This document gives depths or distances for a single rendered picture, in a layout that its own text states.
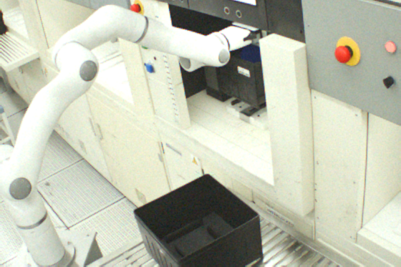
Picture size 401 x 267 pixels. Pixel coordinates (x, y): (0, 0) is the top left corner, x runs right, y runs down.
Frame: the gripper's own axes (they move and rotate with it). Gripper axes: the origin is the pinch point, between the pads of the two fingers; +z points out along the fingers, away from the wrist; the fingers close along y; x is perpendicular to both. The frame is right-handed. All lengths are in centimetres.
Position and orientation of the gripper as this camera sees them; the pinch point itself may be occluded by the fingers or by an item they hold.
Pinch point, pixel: (252, 28)
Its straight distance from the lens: 186.1
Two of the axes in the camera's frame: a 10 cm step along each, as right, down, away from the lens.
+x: -1.5, -8.5, -5.1
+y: 6.5, 3.0, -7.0
